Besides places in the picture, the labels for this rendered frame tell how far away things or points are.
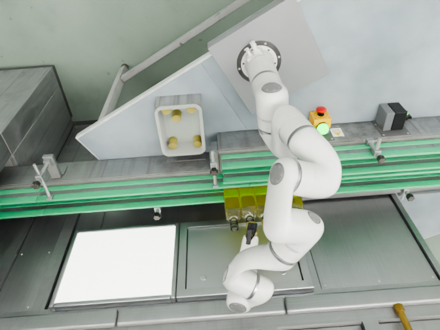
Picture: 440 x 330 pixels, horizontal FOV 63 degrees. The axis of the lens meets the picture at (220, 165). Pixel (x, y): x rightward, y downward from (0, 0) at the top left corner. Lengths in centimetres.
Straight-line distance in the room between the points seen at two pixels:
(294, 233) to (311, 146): 21
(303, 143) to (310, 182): 11
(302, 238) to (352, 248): 67
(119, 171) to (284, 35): 82
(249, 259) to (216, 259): 44
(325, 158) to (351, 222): 73
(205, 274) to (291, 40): 86
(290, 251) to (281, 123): 32
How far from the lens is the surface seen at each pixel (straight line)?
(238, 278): 101
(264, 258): 94
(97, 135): 156
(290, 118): 95
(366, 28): 143
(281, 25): 128
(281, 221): 81
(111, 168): 156
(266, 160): 137
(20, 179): 169
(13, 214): 168
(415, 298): 140
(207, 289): 131
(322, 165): 89
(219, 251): 140
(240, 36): 127
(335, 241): 151
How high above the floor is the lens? 200
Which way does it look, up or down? 51 degrees down
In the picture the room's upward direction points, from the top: 176 degrees clockwise
